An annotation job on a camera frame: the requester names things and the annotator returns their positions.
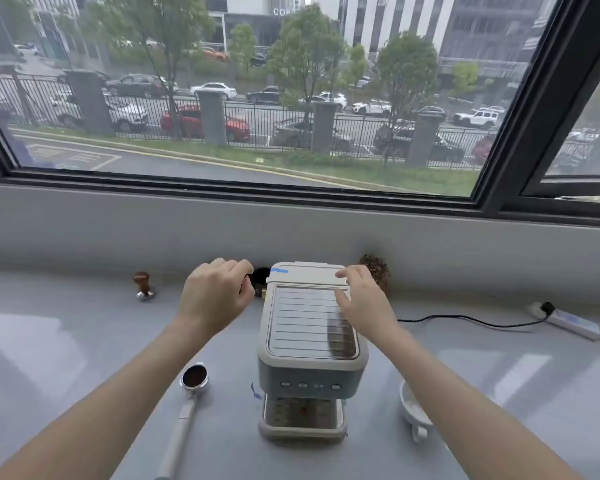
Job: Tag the person's left hand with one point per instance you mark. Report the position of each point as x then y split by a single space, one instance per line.
210 297

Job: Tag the person's right hand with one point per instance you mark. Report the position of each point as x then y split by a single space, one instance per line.
367 304

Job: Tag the person's right thumb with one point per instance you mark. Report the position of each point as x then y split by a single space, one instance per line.
342 297

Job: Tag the person's left thumb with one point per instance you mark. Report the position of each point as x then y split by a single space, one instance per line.
245 288

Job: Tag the person's right forearm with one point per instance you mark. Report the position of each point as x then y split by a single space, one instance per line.
460 404

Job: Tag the person's left forearm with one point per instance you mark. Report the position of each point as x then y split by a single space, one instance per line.
115 399

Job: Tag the black round object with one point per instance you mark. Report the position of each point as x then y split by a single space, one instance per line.
261 279

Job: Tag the grey white espresso machine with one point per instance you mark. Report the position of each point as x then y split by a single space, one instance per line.
310 364

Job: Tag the portafilter with coffee grounds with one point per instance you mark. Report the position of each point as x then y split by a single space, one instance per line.
192 382

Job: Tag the white ceramic cup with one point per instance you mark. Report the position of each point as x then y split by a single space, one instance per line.
410 409

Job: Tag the black metal fence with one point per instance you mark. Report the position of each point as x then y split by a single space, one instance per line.
260 122

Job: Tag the row of parked cars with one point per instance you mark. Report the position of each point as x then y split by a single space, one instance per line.
220 114

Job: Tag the black power plug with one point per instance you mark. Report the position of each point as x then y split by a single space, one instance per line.
547 308

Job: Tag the white power strip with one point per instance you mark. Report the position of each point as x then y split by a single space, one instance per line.
575 323

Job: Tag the dark window frame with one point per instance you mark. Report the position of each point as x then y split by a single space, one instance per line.
530 144

